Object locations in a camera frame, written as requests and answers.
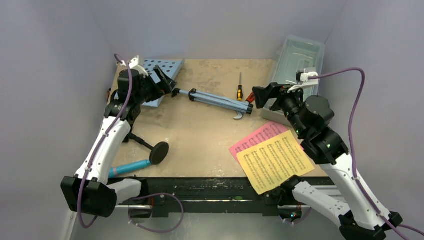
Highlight pink sheet music page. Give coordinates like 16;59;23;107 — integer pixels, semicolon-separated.
229;121;288;162

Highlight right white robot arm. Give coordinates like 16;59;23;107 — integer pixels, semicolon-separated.
252;82;403;240

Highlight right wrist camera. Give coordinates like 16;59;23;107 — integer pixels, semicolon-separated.
288;67;319;92

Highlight black microphone desk stand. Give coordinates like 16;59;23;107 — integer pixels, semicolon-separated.
123;133;170;168

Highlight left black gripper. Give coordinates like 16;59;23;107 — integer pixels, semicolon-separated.
134;66;176;105

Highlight clear plastic storage box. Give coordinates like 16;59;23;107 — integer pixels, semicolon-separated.
260;35;325;127

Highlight light blue music stand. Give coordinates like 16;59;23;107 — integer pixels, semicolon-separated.
143;59;253;120

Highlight yellow sheet music page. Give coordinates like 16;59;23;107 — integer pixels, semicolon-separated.
236;131;315;195

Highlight yellow black screwdriver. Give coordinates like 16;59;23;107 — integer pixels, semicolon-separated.
236;72;244;102

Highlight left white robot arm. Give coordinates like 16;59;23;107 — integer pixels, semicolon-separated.
60;65;177;218

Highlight red handled adjustable wrench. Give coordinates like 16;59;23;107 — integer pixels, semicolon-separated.
233;92;256;121

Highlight teal microphone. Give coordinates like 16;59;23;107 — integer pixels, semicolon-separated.
108;159;152;179

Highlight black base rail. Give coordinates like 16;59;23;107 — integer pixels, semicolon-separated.
112;177;335;219

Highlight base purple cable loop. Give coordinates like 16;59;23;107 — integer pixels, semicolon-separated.
127;193;185;234

